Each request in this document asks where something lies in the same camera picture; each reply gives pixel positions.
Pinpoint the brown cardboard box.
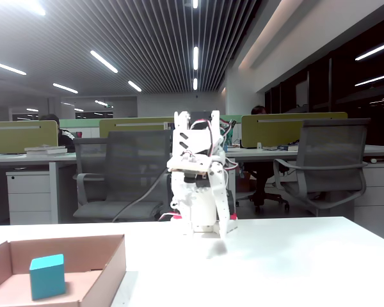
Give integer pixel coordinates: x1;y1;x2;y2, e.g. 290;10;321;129
0;233;127;307

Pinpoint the stack of books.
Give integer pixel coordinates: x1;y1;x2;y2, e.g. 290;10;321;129
24;144;68;157

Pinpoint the light green desk partition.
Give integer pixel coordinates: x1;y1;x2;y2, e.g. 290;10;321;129
58;118;100;129
220;114;243;126

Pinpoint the teal plastic bag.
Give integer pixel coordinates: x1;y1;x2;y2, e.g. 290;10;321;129
223;120;238;148

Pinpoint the person in black white jacket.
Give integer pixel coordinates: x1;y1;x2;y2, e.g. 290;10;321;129
38;113;76;153

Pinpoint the olive green desk partition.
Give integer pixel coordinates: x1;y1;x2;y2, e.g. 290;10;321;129
0;120;60;155
241;111;349;149
99;116;175;139

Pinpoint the black swivel chair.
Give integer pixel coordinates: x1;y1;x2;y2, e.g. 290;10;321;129
236;161;291;214

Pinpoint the white drawer cabinet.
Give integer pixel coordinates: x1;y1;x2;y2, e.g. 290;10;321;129
353;155;384;240
5;170;52;226

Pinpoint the blue cube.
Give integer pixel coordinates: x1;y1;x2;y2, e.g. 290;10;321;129
29;253;67;302

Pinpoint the grey mesh office chair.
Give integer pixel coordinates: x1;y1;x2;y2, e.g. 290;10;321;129
72;129;173;223
273;118;371;219
72;137;109;205

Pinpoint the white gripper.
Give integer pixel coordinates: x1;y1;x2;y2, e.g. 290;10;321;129
170;161;232;240

